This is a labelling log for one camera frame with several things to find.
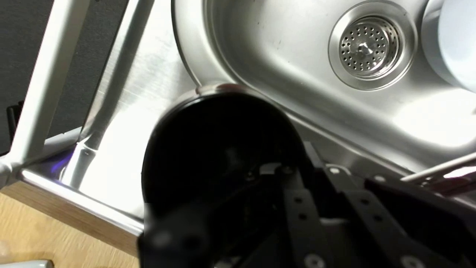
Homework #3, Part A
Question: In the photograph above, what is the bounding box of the black round pan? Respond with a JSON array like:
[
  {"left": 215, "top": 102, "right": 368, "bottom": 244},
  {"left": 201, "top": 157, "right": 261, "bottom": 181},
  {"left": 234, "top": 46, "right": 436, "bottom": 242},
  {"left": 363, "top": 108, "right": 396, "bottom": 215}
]
[{"left": 140, "top": 83, "right": 310, "bottom": 223}]

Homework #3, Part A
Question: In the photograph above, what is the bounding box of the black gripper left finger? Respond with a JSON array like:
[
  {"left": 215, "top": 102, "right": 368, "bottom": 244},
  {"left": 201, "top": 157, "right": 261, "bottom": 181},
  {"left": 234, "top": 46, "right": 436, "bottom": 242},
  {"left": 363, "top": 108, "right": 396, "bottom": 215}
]
[{"left": 137, "top": 165, "right": 325, "bottom": 268}]

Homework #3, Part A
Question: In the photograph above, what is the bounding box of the white bowl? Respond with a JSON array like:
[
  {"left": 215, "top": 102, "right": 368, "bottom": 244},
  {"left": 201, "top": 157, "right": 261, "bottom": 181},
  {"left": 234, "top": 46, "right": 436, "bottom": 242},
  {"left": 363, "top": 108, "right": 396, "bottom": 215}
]
[{"left": 420, "top": 0, "right": 476, "bottom": 93}]

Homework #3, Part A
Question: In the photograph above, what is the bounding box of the metal sink drain strainer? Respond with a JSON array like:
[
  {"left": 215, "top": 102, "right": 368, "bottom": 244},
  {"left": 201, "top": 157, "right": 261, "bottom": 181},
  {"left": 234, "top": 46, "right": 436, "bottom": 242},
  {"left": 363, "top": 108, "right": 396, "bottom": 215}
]
[{"left": 328, "top": 1, "right": 420, "bottom": 92}]

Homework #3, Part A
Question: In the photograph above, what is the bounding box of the stainless steel sink counter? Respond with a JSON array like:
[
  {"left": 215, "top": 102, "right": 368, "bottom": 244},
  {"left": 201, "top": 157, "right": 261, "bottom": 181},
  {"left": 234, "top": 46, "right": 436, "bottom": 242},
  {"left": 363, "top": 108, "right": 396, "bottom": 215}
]
[{"left": 20, "top": 0, "right": 476, "bottom": 236}]

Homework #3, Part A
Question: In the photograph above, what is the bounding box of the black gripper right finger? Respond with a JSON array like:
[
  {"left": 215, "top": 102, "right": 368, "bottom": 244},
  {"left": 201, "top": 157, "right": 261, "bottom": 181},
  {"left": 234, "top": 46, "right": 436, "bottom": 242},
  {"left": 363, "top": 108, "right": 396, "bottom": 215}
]
[{"left": 322, "top": 162, "right": 476, "bottom": 268}]

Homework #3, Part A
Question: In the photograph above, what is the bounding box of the white metal rail frame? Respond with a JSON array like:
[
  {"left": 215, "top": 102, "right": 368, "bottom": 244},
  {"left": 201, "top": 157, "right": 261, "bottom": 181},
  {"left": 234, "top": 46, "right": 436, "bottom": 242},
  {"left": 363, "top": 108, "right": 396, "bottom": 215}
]
[{"left": 0, "top": 0, "right": 157, "bottom": 190}]

